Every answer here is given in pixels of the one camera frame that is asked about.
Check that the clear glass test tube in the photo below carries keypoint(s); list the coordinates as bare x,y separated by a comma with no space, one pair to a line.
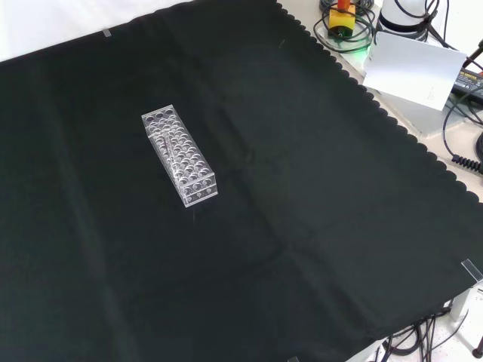
169,149

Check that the clear acrylic test tube rack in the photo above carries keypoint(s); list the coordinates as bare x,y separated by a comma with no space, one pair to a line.
188,169

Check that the black bench cloth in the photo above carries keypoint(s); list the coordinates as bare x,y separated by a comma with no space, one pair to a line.
302,188

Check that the clear tape strip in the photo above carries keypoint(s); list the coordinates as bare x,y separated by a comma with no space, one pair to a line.
472,268
107,33
293,359

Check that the yellow stop button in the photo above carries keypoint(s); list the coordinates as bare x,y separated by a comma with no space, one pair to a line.
341,19

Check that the black power adapter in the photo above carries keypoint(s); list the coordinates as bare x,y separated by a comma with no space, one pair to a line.
469,81

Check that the black tripod leg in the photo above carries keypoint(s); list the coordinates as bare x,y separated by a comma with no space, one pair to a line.
476,53

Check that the white bench frame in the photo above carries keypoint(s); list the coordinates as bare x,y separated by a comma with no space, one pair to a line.
462,305

